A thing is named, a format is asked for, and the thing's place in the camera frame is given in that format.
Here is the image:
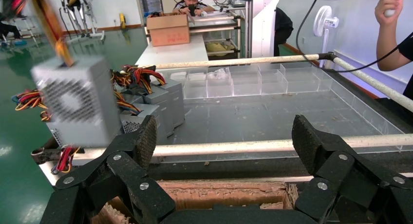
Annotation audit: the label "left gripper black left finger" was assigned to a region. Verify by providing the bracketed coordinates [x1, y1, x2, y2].
[40, 114, 176, 224]

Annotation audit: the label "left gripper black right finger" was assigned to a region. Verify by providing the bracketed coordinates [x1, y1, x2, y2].
[292, 114, 413, 224]

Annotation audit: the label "grey power supply colourful wires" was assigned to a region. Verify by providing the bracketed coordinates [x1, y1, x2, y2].
[12, 89, 52, 123]
[19, 0, 123, 149]
[111, 65, 176, 138]
[159, 79, 187, 128]
[114, 92, 161, 143]
[46, 122, 81, 175]

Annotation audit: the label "white handheld controller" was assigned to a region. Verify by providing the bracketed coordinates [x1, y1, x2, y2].
[383, 0, 407, 19]

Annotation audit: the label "operator bare forearm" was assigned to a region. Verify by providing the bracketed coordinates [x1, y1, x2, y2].
[375, 20, 409, 72]

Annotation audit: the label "operator bare hand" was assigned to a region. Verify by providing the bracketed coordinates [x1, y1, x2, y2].
[374, 0, 407, 27]

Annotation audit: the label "brown cardboard box with dividers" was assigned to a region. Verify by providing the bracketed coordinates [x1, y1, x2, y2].
[92, 180, 299, 224]

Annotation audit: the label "clear acrylic compartment tray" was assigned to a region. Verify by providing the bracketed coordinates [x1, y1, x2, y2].
[169, 61, 406, 152]

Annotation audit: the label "white work table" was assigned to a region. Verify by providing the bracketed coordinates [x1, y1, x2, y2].
[135, 34, 210, 68]

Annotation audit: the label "operator black shirt torso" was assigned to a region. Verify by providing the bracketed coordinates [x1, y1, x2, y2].
[396, 30, 413, 101]

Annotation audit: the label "metal equipment stand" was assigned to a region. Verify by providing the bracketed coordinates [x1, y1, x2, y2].
[58, 0, 106, 44]

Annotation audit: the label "closed brown cardboard box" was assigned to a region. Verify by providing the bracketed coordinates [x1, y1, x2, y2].
[147, 13, 191, 47]

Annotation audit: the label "white standing fan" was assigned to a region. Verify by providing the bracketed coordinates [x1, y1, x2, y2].
[313, 5, 340, 68]

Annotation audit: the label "person in black clothes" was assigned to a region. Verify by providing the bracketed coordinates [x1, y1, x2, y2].
[273, 7, 294, 57]

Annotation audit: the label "yellow item on shelf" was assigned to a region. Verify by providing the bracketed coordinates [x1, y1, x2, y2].
[206, 41, 236, 54]

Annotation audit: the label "white machine column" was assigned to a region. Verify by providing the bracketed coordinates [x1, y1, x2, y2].
[251, 0, 280, 58]

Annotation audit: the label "crouching person dark clothes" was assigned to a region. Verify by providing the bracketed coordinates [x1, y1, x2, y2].
[0, 9, 25, 47]

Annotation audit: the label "dark glass door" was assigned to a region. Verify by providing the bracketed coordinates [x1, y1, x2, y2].
[137, 0, 164, 17]

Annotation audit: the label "pipe shelf rack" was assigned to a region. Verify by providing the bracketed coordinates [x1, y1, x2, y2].
[188, 13, 252, 60]

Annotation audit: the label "white cart rail pipe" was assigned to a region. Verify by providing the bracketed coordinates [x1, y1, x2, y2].
[154, 54, 323, 70]
[74, 133, 413, 159]
[332, 56, 413, 113]

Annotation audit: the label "long black cable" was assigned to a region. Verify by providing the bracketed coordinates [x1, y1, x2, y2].
[295, 0, 413, 73]

